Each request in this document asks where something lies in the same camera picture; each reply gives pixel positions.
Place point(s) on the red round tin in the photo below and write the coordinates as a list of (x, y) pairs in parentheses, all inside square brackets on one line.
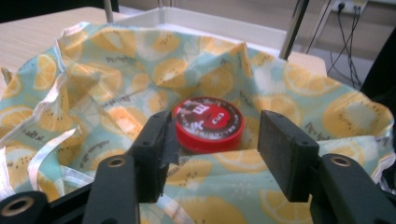
[(211, 123)]

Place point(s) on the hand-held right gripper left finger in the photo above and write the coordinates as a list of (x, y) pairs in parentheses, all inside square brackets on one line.
[(151, 149)]

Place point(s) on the grey metal pole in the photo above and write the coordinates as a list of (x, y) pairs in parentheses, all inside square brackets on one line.
[(108, 11)]

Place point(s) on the dark object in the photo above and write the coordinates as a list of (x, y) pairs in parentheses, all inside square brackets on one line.
[(381, 71)]

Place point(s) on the dark metal stand pole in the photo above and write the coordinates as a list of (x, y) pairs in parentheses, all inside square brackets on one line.
[(294, 28)]

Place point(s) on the lemon print cloth bag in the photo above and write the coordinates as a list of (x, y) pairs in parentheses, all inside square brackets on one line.
[(102, 93)]

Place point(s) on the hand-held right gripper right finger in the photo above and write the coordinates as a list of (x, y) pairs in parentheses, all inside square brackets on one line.
[(286, 152)]

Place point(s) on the dark panel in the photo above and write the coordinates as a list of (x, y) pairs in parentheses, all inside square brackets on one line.
[(46, 6)]

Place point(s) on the white thin stand pole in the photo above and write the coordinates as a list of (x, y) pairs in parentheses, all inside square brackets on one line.
[(319, 21)]

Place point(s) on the white plastic cart tray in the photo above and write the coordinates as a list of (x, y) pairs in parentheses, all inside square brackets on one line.
[(199, 25)]

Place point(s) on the white wall socket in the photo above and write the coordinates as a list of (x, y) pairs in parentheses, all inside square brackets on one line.
[(350, 4)]

